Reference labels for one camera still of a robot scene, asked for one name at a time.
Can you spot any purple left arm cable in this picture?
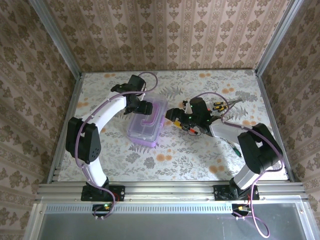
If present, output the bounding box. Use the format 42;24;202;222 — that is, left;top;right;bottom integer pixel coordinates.
74;71;159;218

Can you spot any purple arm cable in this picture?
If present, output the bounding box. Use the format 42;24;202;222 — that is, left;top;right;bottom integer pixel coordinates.
74;71;159;218
193;91;286;238

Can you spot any aluminium frame post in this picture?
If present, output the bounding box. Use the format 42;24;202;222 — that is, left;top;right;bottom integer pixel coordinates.
254;0;305;76
26;0;83;76

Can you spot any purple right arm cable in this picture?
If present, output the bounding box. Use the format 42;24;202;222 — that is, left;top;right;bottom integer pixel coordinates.
193;91;286;238

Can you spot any long aluminium mounting rail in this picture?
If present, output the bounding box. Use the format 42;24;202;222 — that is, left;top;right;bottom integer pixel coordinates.
34;181;311;202

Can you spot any small circuit board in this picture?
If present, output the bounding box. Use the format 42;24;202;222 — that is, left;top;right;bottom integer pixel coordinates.
231;203;252;217
92;203;113;217

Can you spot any clear plastic box lid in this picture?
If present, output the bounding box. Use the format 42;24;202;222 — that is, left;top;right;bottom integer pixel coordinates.
126;94;168;142

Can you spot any purple plastic tool box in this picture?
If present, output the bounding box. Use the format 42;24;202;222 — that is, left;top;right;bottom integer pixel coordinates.
126;117;166;148

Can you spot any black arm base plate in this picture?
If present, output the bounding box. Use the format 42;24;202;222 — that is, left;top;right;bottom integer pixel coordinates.
80;184;126;202
213;183;261;201

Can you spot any slotted grey cable duct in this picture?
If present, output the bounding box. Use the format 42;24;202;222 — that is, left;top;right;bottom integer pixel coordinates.
46;203;305;214

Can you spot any black orange screwdriver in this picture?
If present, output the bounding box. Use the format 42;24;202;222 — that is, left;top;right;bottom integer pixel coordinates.
184;125;201;136

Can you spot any grey metal panel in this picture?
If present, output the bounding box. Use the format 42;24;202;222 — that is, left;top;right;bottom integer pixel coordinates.
23;202;317;240

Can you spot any aluminium side rail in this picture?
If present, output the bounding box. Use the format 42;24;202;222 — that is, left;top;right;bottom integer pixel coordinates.
46;72;85;187
257;71;296;182

